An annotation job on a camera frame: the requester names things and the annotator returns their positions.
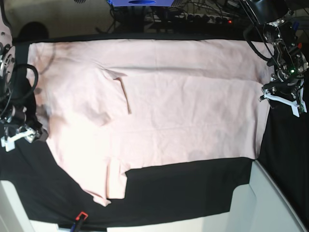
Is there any blue pen with red tip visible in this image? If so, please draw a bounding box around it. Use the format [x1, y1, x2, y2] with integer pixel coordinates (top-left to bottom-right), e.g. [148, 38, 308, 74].
[70, 218, 84, 232]

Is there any red and black clip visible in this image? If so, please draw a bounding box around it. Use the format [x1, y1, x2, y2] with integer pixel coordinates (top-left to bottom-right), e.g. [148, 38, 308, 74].
[75, 211, 88, 221]

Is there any pink T-shirt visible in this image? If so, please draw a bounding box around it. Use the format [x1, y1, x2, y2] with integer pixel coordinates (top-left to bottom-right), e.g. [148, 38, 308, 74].
[28, 39, 272, 206]

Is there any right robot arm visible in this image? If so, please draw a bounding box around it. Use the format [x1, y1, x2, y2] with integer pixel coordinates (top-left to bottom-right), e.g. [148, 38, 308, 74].
[0, 1, 48, 152]

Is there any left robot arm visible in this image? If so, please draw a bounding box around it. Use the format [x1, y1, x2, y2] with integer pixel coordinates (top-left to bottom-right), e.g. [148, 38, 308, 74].
[239, 0, 309, 117]

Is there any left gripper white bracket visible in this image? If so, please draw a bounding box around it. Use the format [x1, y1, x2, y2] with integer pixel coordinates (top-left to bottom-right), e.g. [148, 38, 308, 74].
[259, 82, 307, 117]

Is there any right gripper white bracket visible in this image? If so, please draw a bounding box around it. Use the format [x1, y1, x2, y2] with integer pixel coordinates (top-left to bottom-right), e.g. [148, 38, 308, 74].
[0, 127, 49, 152]

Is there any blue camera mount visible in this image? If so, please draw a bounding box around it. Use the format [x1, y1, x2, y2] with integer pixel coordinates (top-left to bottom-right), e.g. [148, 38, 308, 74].
[108, 0, 174, 7]

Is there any black power strip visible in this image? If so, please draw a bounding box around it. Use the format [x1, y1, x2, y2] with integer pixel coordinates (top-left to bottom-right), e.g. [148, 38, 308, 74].
[144, 13, 235, 25]

